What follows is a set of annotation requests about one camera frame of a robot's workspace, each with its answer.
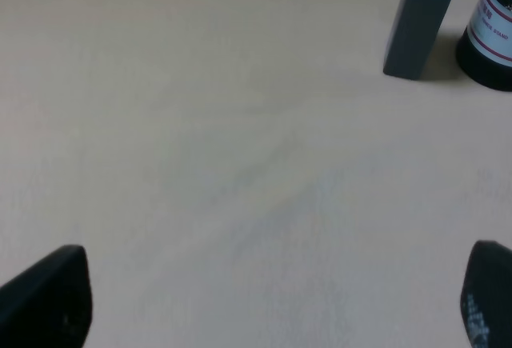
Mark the dark green pump bottle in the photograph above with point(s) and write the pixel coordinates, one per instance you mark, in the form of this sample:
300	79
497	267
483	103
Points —
412	37

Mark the black mesh pen holder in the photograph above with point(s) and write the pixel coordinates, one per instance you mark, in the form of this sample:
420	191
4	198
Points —
484	50

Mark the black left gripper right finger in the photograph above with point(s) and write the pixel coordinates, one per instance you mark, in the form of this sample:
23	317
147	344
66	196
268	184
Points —
485	301

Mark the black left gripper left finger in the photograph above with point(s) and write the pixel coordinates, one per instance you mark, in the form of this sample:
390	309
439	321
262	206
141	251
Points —
50	304

